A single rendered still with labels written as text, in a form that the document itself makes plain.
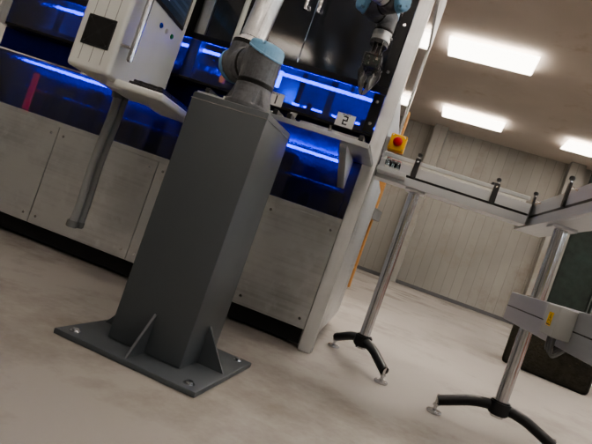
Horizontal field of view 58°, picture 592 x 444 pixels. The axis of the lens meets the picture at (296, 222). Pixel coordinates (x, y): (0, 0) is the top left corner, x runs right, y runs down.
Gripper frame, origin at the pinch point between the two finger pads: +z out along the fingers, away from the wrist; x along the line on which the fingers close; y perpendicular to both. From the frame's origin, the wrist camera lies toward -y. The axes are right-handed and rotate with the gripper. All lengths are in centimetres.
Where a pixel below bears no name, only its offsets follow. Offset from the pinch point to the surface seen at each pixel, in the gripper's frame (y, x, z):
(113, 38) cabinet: 29, -91, 16
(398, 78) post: -24.2, 9.7, -17.5
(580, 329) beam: 55, 84, 59
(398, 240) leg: -39, 34, 49
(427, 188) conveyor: -35, 38, 22
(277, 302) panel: -26, -7, 93
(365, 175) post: -24.6, 10.4, 27.4
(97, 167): -7, -100, 64
